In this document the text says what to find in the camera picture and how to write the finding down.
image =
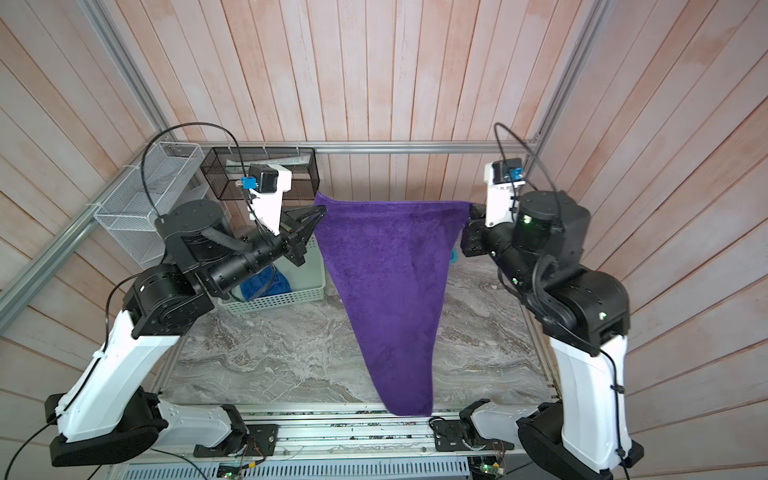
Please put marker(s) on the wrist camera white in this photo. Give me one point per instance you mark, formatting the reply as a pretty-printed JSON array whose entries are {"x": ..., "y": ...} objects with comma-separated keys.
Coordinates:
[
  {"x": 503, "y": 178},
  {"x": 266, "y": 184}
]

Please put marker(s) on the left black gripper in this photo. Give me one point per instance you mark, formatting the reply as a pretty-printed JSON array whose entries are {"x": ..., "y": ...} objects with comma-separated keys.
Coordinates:
[{"x": 311, "y": 214}]

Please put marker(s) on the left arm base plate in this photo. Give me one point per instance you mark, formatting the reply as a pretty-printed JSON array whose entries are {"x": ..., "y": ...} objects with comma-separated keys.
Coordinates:
[{"x": 259, "y": 440}]

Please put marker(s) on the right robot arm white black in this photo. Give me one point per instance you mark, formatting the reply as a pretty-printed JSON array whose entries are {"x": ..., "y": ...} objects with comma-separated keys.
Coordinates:
[{"x": 537, "y": 247}]

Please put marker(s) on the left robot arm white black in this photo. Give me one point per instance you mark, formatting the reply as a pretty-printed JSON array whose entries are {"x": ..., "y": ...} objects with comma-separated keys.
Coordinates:
[{"x": 107, "y": 417}]

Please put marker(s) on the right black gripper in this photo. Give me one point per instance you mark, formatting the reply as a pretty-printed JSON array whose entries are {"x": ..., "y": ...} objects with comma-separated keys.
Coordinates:
[{"x": 474, "y": 231}]

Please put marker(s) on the black mesh wall basket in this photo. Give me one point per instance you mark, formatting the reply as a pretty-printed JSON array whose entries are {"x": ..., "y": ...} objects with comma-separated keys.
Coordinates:
[{"x": 230, "y": 170}]

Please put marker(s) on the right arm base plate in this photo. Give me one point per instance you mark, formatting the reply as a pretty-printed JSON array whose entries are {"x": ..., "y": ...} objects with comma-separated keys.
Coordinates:
[{"x": 459, "y": 435}]

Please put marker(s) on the light green plastic basket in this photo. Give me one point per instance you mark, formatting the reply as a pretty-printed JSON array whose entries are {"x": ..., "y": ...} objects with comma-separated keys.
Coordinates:
[{"x": 307, "y": 283}]

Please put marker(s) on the aluminium frame bar back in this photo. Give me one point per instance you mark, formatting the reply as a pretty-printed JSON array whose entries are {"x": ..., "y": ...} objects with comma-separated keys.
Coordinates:
[{"x": 383, "y": 147}]

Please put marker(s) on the aluminium mounting rail front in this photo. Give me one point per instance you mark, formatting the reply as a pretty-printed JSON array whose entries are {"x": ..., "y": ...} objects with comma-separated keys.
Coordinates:
[{"x": 336, "y": 431}]

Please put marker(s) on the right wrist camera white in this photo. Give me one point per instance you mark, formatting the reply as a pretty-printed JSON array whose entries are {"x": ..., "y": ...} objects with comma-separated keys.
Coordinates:
[{"x": 503, "y": 178}]

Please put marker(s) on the green circuit board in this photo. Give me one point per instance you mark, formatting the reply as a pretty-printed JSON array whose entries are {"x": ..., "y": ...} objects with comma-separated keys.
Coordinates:
[{"x": 485, "y": 471}]

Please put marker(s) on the aluminium frame bar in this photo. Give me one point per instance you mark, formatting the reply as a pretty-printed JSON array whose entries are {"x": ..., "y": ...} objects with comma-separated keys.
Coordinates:
[
  {"x": 383, "y": 147},
  {"x": 29, "y": 282}
]

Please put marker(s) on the aluminium frame post right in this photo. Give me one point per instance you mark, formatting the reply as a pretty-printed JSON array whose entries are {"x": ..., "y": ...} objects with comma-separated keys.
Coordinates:
[{"x": 572, "y": 67}]

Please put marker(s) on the blue towel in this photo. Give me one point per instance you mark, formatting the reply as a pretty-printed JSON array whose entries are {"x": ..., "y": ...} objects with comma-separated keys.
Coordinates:
[{"x": 268, "y": 282}]

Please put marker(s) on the aluminium frame bar left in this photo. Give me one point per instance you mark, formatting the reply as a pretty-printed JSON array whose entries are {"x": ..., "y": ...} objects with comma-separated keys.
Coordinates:
[{"x": 29, "y": 282}]

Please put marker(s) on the white vented cable duct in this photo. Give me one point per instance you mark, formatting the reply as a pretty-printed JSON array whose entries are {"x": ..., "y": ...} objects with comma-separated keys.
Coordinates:
[{"x": 375, "y": 468}]

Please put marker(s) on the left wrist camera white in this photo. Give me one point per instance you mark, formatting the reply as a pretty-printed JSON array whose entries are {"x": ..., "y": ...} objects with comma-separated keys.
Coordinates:
[{"x": 266, "y": 184}]

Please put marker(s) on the purple towel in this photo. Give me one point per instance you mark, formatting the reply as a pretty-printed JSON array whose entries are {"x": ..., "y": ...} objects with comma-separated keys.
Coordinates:
[{"x": 389, "y": 262}]

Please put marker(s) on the white wire mesh shelf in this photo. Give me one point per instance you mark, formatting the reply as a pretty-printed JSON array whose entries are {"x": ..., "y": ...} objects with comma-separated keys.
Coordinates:
[{"x": 128, "y": 214}]

